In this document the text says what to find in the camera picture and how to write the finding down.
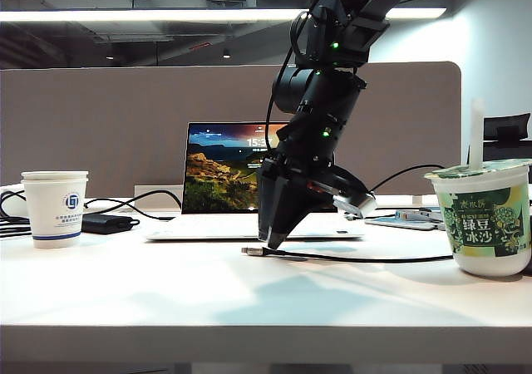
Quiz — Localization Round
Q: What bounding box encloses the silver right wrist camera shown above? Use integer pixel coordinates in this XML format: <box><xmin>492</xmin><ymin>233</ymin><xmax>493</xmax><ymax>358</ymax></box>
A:
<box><xmin>332</xmin><ymin>185</ymin><xmax>378</xmax><ymax>219</ymax></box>

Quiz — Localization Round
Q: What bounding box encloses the green printed plastic drink cup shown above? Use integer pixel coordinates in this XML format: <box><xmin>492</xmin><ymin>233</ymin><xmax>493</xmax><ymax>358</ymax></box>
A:
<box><xmin>423</xmin><ymin>157</ymin><xmax>532</xmax><ymax>277</ymax></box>

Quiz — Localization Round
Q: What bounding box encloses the black office chair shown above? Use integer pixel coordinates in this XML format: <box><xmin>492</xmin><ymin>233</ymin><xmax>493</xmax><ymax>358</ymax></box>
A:
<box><xmin>481</xmin><ymin>113</ymin><xmax>532</xmax><ymax>161</ymax></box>

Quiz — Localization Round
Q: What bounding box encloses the white laptop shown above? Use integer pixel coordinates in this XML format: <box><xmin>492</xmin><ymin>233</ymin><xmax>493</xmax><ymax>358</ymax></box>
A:
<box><xmin>145</xmin><ymin>121</ymin><xmax>367</xmax><ymax>242</ymax></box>

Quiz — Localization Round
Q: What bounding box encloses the white paper cup blue logo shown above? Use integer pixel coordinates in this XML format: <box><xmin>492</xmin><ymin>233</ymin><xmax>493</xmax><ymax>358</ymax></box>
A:
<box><xmin>21</xmin><ymin>170</ymin><xmax>91</xmax><ymax>250</ymax></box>

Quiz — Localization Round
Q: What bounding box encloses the black laptop power cable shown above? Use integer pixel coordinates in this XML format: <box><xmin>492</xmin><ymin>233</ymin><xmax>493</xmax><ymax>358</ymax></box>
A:
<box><xmin>82</xmin><ymin>189</ymin><xmax>184</xmax><ymax>222</ymax></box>

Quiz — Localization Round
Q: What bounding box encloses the white drinking straw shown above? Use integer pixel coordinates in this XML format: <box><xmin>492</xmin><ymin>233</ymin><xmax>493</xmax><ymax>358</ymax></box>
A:
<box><xmin>468</xmin><ymin>96</ymin><xmax>486</xmax><ymax>171</ymax></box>

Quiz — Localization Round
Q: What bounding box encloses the black power adapter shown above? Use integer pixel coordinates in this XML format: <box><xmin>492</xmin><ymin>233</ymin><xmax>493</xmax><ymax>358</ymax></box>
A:
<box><xmin>81</xmin><ymin>213</ymin><xmax>141</xmax><ymax>236</ymax></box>

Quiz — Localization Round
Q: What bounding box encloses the thin black arched cable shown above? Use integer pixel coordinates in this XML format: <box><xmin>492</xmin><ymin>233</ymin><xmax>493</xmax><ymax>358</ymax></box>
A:
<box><xmin>367</xmin><ymin>164</ymin><xmax>446</xmax><ymax>195</ymax></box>

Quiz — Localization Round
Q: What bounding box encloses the black cable bundle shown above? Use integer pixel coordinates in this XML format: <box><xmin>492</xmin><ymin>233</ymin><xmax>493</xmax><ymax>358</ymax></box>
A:
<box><xmin>0</xmin><ymin>189</ymin><xmax>33</xmax><ymax>239</ymax></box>

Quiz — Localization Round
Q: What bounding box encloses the flat silver device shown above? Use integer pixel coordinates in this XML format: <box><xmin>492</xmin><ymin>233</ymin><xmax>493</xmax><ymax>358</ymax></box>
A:
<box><xmin>365</xmin><ymin>215</ymin><xmax>444</xmax><ymax>230</ymax></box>

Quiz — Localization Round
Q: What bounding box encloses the long ceiling light strip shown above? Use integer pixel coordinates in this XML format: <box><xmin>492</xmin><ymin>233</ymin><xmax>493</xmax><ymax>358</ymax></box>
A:
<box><xmin>0</xmin><ymin>7</ymin><xmax>448</xmax><ymax>24</ymax></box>

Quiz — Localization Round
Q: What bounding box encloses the taupe desk partition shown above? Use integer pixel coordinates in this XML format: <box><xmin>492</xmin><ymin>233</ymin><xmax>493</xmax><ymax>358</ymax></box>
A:
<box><xmin>0</xmin><ymin>61</ymin><xmax>464</xmax><ymax>188</ymax></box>

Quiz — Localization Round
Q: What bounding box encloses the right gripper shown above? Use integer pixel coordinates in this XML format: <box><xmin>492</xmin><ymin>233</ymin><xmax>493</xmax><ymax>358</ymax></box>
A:
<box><xmin>256</xmin><ymin>151</ymin><xmax>369</xmax><ymax>250</ymax></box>

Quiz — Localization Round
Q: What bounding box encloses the colourful printed card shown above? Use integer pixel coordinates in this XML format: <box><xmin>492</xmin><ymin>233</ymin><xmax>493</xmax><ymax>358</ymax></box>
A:
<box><xmin>394</xmin><ymin>208</ymin><xmax>429</xmax><ymax>221</ymax></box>

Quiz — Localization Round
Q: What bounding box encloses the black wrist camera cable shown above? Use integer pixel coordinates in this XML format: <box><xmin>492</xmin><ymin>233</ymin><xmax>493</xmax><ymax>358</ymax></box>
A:
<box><xmin>264</xmin><ymin>10</ymin><xmax>311</xmax><ymax>153</ymax></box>

